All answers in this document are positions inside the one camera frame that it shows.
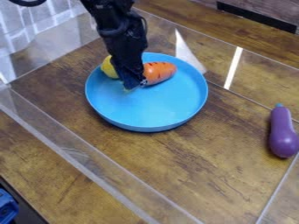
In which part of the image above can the blue round plate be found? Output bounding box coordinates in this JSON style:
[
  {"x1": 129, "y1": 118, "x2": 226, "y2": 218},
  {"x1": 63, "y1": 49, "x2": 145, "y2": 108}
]
[{"x1": 86, "y1": 52, "x2": 210, "y2": 132}]

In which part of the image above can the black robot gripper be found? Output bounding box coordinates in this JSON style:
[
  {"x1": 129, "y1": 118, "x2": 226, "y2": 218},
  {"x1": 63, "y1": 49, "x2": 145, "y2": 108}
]
[{"x1": 79, "y1": 0, "x2": 147, "y2": 90}]

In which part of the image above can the clear acrylic enclosure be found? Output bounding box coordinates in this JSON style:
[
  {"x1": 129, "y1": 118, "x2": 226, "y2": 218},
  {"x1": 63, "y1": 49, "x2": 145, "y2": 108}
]
[{"x1": 0, "y1": 0, "x2": 299, "y2": 224}]

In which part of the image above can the blue object at corner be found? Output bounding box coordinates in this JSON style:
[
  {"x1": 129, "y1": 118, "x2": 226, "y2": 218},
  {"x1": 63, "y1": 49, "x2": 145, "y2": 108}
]
[{"x1": 0, "y1": 188, "x2": 19, "y2": 224}]

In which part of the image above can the orange toy carrot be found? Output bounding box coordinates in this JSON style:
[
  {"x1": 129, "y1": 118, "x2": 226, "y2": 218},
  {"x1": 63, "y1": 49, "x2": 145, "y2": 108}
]
[{"x1": 138, "y1": 61, "x2": 178, "y2": 88}]

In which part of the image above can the black bar in background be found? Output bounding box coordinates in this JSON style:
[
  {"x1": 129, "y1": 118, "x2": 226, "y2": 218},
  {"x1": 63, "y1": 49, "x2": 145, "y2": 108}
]
[{"x1": 217, "y1": 1, "x2": 299, "y2": 34}]

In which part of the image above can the yellow toy lemon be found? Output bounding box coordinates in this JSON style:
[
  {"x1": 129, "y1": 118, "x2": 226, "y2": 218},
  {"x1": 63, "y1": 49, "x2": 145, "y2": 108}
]
[{"x1": 101, "y1": 55, "x2": 119, "y2": 79}]

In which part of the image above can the purple toy eggplant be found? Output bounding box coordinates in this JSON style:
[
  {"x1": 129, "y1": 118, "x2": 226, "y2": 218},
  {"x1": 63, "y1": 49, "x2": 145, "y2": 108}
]
[{"x1": 269, "y1": 103, "x2": 299, "y2": 158}]

